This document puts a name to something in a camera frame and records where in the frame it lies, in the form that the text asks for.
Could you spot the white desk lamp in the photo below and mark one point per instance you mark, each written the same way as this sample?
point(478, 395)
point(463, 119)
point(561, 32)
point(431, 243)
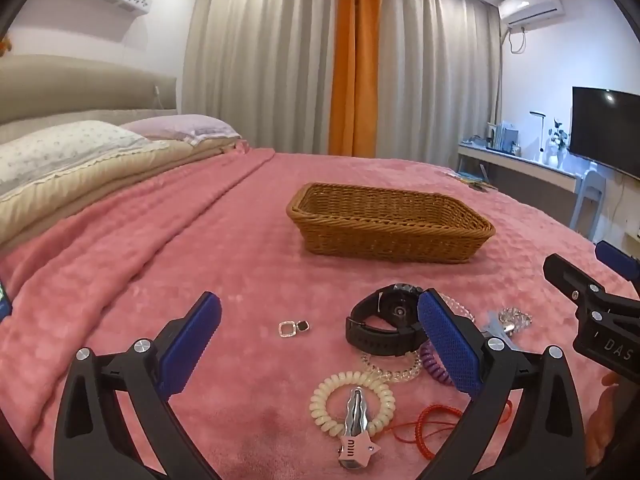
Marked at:
point(538, 144)

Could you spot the beige quilt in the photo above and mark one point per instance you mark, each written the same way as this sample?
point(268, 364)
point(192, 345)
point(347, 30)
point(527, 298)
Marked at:
point(34, 208)

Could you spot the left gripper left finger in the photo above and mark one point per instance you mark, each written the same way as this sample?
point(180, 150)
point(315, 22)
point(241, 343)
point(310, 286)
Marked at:
point(92, 440)

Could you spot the items on bed edge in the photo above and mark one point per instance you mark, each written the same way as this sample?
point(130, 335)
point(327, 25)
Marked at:
point(472, 182)

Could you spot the white desk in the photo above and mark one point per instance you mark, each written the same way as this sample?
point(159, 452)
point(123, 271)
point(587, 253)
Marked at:
point(550, 190)

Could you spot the right hand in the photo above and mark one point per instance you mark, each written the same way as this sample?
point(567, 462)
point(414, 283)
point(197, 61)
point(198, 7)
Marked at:
point(614, 424)

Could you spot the silver hair clip pink star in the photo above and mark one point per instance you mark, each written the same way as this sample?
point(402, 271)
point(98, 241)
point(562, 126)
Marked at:
point(356, 448)

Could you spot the brown wicker basket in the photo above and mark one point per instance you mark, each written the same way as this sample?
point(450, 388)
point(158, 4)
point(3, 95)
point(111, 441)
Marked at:
point(362, 222)

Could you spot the black smart watch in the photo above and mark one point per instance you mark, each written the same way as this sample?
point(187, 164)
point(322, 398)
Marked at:
point(386, 322)

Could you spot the black television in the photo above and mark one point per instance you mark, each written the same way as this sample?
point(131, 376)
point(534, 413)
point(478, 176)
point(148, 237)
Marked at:
point(605, 128)

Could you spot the silver metal hair clip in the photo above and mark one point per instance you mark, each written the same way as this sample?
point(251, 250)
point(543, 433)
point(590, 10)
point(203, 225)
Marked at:
point(495, 328)

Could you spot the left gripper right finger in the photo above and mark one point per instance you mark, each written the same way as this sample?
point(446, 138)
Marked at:
point(546, 439)

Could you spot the orange curtain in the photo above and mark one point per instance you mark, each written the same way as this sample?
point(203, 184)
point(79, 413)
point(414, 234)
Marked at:
point(354, 103)

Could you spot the white floral pillow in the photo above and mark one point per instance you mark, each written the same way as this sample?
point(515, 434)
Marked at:
point(53, 151)

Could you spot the square silver earrings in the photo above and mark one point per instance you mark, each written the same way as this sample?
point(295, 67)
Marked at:
point(289, 329)

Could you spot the small plant in vase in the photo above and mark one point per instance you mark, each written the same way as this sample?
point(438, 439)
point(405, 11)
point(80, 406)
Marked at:
point(557, 145)

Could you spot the pink pillow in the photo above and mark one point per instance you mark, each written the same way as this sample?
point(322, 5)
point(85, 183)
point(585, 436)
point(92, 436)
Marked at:
point(190, 128)

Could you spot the beige curtain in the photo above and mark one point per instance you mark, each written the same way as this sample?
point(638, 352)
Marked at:
point(266, 68)

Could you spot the beige padded headboard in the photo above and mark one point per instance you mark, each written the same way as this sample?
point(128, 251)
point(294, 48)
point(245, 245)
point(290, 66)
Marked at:
point(41, 91)

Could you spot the light blue chair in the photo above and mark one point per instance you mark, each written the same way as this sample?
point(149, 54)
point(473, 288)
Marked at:
point(591, 185)

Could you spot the white air conditioner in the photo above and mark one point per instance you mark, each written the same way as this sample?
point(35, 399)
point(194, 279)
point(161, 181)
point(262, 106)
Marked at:
point(522, 13)

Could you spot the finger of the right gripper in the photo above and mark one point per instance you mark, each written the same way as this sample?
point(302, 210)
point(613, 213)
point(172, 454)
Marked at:
point(584, 290)
point(624, 265)

